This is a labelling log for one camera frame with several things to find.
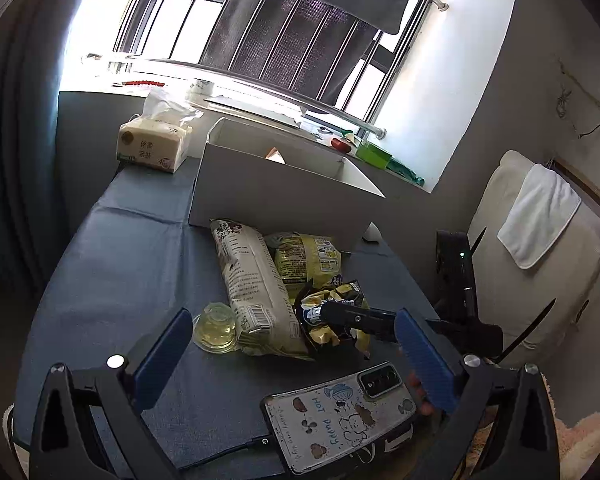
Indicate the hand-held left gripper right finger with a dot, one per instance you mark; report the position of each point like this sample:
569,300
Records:
425,365

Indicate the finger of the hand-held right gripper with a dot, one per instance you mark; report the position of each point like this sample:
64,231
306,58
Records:
365,321

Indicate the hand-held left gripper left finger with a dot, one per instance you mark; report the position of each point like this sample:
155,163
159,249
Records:
162,355

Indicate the dark crinkled snack packet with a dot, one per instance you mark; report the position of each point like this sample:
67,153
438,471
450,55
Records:
312,332

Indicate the white cardboard box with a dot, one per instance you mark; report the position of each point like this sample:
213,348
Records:
260,195

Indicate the person's right hand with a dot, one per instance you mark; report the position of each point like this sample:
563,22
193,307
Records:
422,402

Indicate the clear jelly cup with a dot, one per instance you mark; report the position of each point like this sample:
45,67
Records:
215,330

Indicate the yellow-green labelled snack packet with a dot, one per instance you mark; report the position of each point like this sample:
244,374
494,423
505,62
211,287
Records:
305,260

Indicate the small white object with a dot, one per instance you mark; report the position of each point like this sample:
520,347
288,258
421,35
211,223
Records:
372,233

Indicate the cream chair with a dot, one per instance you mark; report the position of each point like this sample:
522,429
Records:
545,295

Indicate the white towel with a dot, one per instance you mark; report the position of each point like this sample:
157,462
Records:
537,215

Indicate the phone with cartoon case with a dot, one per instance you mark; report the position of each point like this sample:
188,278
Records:
330,420

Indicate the green plastic bag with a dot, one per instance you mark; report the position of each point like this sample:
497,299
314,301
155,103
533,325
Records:
405,171

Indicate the long cream printed snack packet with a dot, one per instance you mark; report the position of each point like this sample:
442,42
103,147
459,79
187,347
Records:
250,280

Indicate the green box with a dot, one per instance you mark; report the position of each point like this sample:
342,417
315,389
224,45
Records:
374,155

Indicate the small red object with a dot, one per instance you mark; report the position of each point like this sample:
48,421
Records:
341,144

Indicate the beige fluffy rug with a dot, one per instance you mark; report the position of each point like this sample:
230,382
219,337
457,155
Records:
585,440

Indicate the tissue pack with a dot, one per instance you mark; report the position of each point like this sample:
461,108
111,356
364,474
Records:
150,147

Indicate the flat cardboard sheet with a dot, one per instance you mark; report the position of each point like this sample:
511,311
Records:
250,109

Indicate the dark curtain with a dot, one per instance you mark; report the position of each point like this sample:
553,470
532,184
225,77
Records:
20,135

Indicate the grey mesh cloth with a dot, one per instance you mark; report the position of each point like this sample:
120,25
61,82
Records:
290,40

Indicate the wooden frame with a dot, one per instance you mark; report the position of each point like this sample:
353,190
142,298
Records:
587,185

